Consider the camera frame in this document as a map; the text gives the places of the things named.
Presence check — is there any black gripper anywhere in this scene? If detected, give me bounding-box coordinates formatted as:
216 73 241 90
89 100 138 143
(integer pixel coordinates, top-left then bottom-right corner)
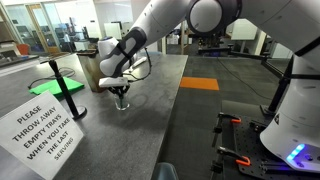
108 86 129 99

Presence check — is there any clear glass beaker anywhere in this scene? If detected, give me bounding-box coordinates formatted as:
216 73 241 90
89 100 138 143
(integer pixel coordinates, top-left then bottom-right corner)
114 97 130 110

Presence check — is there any brown paper bag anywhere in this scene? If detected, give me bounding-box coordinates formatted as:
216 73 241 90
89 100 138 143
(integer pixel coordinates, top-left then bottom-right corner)
77 49 104 93

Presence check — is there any black paper towel stand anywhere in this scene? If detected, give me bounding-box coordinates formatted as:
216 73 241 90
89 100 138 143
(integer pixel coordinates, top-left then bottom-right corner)
49 60 87 120

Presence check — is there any green cloth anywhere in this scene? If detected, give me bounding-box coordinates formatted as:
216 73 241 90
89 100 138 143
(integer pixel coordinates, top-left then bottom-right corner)
29 77 84 97

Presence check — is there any light blue near chair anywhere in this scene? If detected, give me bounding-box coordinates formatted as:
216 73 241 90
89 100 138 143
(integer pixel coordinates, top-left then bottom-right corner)
151 162 179 180

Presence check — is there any white printed sign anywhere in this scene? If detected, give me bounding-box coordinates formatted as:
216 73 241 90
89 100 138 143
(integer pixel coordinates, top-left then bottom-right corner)
0 91 84 180

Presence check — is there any orange clamp far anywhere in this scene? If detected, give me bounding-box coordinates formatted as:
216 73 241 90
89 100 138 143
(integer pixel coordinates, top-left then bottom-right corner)
212 112 242 147

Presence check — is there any orange clamp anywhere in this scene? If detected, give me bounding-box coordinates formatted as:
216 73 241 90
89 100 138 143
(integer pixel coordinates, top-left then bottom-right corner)
212 112 242 147
211 146 251 173

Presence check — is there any orange clamp near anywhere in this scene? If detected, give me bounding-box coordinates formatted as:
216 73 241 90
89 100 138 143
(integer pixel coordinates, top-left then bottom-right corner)
211 146 251 173

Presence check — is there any black cable on counter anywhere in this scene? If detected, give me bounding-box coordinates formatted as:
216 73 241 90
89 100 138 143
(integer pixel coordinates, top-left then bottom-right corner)
27 67 76 90

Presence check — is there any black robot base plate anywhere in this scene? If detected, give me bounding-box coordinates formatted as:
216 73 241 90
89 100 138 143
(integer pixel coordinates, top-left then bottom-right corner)
221 116 320 180

